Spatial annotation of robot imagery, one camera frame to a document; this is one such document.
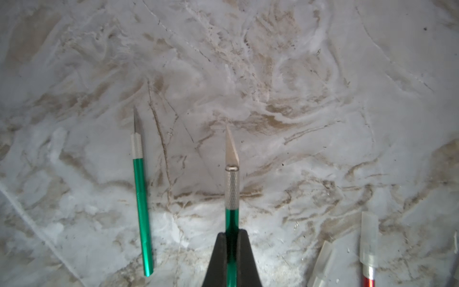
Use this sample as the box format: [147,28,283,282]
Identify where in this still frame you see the green carving knife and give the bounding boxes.
[131,107,154,277]
[225,126,240,287]

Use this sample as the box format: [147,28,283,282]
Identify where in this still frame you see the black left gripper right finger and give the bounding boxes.
[236,229,262,287]

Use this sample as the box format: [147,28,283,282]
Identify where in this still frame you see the red carving knife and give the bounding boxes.
[359,211,379,287]
[446,231,459,287]

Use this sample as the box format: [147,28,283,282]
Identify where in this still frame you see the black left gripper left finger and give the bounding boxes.
[202,233,227,287]

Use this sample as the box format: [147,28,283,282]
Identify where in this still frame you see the red carving knife left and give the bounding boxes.
[359,211,379,287]

